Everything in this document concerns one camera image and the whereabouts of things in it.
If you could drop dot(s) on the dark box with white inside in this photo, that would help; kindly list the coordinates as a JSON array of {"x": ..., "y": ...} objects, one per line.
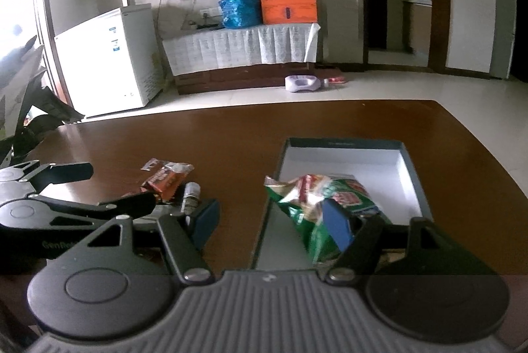
[{"x": 350, "y": 163}]

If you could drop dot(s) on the brown gold candy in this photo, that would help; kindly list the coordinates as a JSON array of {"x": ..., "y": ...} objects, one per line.
[{"x": 190, "y": 198}]

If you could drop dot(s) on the small red packet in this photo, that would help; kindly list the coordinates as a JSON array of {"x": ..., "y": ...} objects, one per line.
[{"x": 337, "y": 79}]

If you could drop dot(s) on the brown kitchen cabinet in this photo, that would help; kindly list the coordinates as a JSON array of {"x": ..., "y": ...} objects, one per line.
[{"x": 418, "y": 27}]

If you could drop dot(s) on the blue plastic bag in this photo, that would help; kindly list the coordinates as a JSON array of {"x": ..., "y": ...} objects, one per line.
[{"x": 237, "y": 8}]

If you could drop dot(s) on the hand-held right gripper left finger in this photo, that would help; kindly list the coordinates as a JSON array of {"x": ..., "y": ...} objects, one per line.
[{"x": 206, "y": 221}]

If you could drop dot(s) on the brown wooden television stand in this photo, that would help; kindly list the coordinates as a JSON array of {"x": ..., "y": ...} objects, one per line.
[{"x": 247, "y": 76}]

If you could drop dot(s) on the orange snack packet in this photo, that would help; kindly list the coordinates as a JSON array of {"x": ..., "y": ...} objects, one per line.
[{"x": 165, "y": 181}]

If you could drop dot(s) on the clear snack packet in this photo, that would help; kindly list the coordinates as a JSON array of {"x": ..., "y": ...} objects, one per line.
[{"x": 173, "y": 166}]

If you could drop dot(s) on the white purple bottle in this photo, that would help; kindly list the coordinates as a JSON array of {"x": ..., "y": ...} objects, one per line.
[{"x": 301, "y": 83}]

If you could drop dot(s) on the white chest freezer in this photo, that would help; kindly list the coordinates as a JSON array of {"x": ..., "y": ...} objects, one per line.
[{"x": 103, "y": 60}]

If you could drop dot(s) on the cabinet with white cloth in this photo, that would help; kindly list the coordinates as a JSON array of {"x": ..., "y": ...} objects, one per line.
[{"x": 239, "y": 45}]

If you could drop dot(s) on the green chip bag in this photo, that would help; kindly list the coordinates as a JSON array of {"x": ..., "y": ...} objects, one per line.
[{"x": 305, "y": 208}]

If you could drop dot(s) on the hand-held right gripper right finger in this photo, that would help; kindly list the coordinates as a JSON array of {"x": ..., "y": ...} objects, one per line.
[{"x": 336, "y": 225}]

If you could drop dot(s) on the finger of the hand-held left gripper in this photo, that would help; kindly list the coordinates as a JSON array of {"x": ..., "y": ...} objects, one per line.
[
  {"x": 62, "y": 172},
  {"x": 103, "y": 208}
]

